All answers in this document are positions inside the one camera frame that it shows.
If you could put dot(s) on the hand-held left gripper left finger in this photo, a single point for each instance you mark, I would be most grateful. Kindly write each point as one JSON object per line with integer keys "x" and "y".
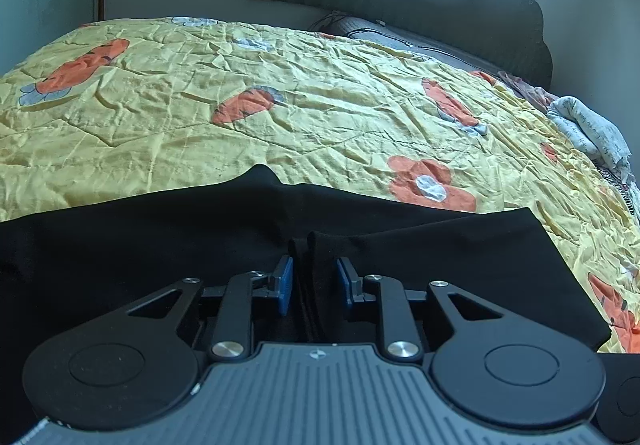
{"x": 284, "y": 286}

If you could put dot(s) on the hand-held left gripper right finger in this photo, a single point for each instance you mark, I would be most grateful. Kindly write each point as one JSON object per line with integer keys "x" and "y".
{"x": 345, "y": 285}

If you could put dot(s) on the black pants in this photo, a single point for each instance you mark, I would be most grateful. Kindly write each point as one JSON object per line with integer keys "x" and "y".
{"x": 150, "y": 250}

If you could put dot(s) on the yellow floral blanket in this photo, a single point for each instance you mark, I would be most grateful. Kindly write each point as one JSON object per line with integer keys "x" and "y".
{"x": 310, "y": 120}

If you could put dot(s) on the grey patterned pillow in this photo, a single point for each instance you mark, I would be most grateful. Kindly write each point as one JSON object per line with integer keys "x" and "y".
{"x": 400, "y": 37}

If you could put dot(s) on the white printed cloth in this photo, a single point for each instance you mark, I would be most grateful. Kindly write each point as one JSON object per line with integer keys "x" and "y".
{"x": 595, "y": 130}

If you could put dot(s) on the pink crumpled cloth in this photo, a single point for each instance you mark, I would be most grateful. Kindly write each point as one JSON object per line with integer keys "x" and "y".
{"x": 530, "y": 90}

